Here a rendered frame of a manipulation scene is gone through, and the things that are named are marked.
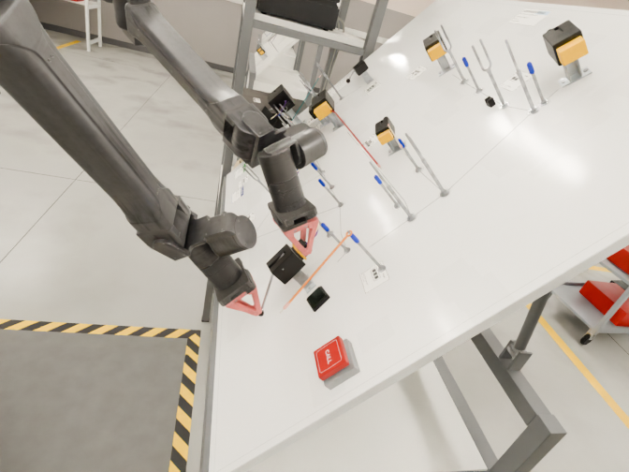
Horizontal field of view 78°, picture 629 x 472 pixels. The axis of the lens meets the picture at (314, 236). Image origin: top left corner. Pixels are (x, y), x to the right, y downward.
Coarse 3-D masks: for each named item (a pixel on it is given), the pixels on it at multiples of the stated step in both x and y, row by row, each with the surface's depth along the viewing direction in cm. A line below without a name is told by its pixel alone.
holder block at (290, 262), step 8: (288, 248) 74; (280, 256) 74; (288, 256) 72; (296, 256) 73; (272, 264) 75; (280, 264) 72; (288, 264) 73; (296, 264) 73; (304, 264) 74; (272, 272) 72; (280, 272) 73; (288, 272) 74; (296, 272) 74; (280, 280) 74; (288, 280) 74
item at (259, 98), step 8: (248, 88) 185; (248, 96) 171; (256, 96) 175; (264, 96) 179; (256, 104) 164; (264, 104) 167; (296, 104) 182; (304, 104) 186; (272, 112) 159; (280, 120) 161
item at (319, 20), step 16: (256, 0) 140; (272, 0) 139; (288, 0) 140; (304, 0) 141; (320, 0) 142; (336, 0) 143; (288, 16) 143; (304, 16) 144; (320, 16) 145; (336, 16) 146
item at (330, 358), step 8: (336, 336) 60; (328, 344) 60; (336, 344) 59; (320, 352) 60; (328, 352) 59; (336, 352) 58; (344, 352) 58; (320, 360) 59; (328, 360) 58; (336, 360) 57; (344, 360) 56; (320, 368) 58; (328, 368) 57; (336, 368) 56; (320, 376) 57; (328, 376) 57
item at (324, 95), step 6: (324, 90) 114; (318, 96) 116; (324, 96) 111; (330, 96) 116; (312, 102) 114; (318, 102) 111; (330, 102) 113; (312, 108) 112; (330, 114) 118; (330, 120) 117; (336, 120) 119; (336, 126) 119
